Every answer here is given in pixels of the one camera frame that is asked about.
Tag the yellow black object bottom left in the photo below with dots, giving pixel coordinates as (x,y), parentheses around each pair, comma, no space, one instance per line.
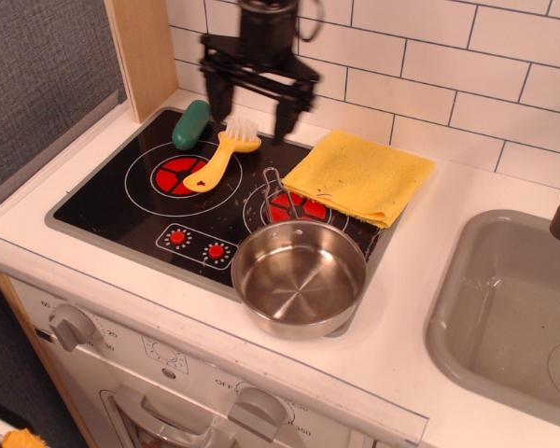
(22,438)

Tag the red stove knob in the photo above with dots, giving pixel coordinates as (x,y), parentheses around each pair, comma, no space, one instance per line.
(177,237)
(216,251)

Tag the grey plastic sink basin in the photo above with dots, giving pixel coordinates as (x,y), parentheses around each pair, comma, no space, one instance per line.
(495,325)

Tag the red right stove knob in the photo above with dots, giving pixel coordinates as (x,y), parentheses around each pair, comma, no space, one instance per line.
(216,251)

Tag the grey left oven knob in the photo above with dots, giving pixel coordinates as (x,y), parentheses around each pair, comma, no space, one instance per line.
(71,326)

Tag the red left stove knob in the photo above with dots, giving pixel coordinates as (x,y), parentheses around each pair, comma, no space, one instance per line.
(177,237)

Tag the grey oven knob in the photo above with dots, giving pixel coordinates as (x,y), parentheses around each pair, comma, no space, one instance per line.
(258,412)
(71,326)

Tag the yellow toy dish brush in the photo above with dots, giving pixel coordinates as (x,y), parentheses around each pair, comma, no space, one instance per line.
(240,136)

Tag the yellow folded towel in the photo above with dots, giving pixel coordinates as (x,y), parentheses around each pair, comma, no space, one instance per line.
(359,178)

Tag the light wooden post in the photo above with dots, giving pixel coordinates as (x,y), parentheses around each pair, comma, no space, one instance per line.
(143,42)

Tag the white toy oven front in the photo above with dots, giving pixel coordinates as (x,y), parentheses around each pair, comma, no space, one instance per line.
(132,390)

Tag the green toy pickle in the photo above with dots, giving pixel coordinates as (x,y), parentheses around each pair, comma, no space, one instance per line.
(191,125)

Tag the small steel saucepan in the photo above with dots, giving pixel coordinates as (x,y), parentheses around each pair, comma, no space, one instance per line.
(299,279)

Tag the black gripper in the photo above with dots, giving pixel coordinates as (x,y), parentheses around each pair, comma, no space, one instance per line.
(260,59)

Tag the black toy stovetop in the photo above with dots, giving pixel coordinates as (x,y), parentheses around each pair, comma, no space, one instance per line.
(132,202)

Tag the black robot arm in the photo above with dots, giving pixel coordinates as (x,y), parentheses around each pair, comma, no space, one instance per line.
(268,4)

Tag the grey right oven knob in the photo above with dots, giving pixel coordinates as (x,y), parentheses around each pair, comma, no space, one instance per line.
(258,412)

